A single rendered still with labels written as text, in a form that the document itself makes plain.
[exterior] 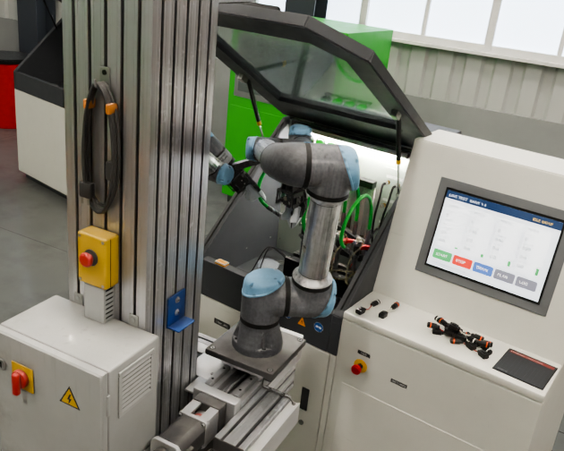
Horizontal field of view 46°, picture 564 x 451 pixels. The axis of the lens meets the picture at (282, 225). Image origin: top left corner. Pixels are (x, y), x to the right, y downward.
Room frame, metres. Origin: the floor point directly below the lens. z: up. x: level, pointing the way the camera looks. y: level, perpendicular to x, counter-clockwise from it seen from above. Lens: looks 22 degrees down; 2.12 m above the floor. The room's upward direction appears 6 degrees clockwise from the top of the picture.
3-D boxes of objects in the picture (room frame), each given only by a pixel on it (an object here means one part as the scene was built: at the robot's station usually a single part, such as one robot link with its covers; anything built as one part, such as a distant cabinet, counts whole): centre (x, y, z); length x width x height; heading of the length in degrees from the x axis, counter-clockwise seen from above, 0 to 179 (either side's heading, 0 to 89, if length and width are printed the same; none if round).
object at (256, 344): (1.68, 0.04, 1.09); 0.15 x 0.15 x 0.10
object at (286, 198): (2.11, -0.02, 1.39); 0.09 x 0.08 x 0.12; 147
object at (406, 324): (1.94, -0.60, 0.96); 0.70 x 0.22 x 0.03; 57
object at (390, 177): (2.53, -0.44, 1.20); 0.13 x 0.03 x 0.31; 57
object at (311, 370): (2.23, 0.05, 0.44); 0.65 x 0.02 x 0.68; 57
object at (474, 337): (1.92, -0.63, 1.01); 0.23 x 0.11 x 0.06; 57
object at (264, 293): (1.68, 0.03, 1.20); 0.13 x 0.12 x 0.14; 100
